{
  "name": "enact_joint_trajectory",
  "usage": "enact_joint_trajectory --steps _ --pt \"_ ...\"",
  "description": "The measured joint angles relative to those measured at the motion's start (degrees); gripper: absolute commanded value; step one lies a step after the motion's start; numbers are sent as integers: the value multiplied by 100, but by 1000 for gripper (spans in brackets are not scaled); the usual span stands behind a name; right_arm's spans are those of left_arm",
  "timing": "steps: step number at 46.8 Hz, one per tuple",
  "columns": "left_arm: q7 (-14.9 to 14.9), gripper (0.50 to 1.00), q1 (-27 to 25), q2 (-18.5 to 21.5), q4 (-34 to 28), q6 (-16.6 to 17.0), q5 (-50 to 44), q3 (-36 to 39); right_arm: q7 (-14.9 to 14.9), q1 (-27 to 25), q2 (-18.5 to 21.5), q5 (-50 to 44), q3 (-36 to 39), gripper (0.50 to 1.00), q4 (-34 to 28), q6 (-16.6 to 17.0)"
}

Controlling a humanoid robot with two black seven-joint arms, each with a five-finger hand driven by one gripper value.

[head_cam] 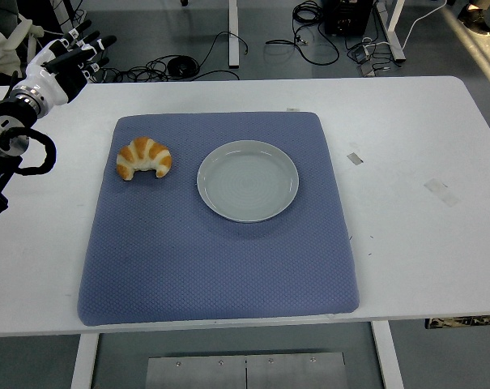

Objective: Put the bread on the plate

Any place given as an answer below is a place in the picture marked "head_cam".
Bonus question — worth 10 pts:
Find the large clear tape piece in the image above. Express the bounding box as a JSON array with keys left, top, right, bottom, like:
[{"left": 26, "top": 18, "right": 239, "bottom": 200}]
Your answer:
[{"left": 423, "top": 177, "right": 460, "bottom": 207}]

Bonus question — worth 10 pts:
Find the black equipment box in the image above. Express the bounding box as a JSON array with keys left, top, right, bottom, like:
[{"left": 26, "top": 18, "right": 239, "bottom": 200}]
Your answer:
[{"left": 324, "top": 0, "right": 374, "bottom": 36}]

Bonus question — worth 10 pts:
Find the grey metal plate with screws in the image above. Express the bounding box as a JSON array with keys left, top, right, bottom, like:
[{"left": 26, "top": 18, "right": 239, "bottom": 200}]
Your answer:
[{"left": 146, "top": 352, "right": 347, "bottom": 389}]

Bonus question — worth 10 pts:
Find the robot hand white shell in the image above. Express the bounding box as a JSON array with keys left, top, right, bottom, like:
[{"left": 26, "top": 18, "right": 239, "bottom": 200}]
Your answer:
[{"left": 23, "top": 19, "right": 118, "bottom": 105}]

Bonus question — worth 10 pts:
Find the round grey plate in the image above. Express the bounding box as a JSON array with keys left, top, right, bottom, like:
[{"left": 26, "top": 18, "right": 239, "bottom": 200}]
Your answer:
[{"left": 196, "top": 139, "right": 300, "bottom": 224}]

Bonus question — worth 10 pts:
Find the grey power adapter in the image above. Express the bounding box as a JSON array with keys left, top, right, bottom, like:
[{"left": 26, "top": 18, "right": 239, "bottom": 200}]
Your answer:
[{"left": 352, "top": 45, "right": 376, "bottom": 64}]

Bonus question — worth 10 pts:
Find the camouflage patterned bracket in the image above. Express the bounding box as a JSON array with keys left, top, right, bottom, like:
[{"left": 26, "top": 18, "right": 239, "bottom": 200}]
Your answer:
[{"left": 424, "top": 314, "right": 490, "bottom": 329}]

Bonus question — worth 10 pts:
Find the white background desk leg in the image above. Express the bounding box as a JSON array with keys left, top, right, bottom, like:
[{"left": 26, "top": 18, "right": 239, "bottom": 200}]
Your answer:
[
  {"left": 384, "top": 0, "right": 407, "bottom": 62},
  {"left": 227, "top": 0, "right": 241, "bottom": 67}
]

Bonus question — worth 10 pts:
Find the black coiled floor cable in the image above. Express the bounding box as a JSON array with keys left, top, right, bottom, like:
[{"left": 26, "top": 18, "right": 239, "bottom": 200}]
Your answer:
[{"left": 265, "top": 0, "right": 341, "bottom": 66}]

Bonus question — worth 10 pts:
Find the blue quilted mat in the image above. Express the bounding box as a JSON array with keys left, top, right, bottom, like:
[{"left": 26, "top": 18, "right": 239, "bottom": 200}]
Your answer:
[{"left": 77, "top": 111, "right": 360, "bottom": 327}]

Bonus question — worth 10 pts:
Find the black floor cable long loop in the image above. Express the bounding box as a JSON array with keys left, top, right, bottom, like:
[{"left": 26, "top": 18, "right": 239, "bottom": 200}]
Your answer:
[{"left": 106, "top": 31, "right": 250, "bottom": 83}]

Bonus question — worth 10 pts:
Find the person's foot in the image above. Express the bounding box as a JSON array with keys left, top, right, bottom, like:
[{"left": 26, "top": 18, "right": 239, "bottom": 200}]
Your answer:
[{"left": 457, "top": 2, "right": 490, "bottom": 36}]

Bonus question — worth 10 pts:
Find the white padded tube frame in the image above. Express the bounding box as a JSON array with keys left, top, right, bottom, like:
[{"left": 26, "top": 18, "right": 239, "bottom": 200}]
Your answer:
[{"left": 5, "top": 15, "right": 45, "bottom": 52}]

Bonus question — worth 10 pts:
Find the white floor cable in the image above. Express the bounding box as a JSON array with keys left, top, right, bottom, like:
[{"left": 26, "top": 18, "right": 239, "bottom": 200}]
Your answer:
[{"left": 361, "top": 0, "right": 446, "bottom": 50}]

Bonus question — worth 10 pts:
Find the white table leg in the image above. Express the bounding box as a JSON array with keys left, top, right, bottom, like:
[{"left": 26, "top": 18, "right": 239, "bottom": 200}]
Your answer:
[
  {"left": 369, "top": 319, "right": 405, "bottom": 389},
  {"left": 70, "top": 332, "right": 100, "bottom": 389}
]

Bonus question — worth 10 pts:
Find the golden croissant bread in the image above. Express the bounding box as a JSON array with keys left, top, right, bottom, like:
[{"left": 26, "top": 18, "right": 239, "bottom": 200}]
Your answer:
[{"left": 116, "top": 136, "right": 174, "bottom": 182}]

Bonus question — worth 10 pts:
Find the round black floor device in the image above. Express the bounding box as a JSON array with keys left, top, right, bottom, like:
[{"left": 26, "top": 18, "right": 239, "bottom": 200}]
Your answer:
[{"left": 165, "top": 56, "right": 199, "bottom": 77}]

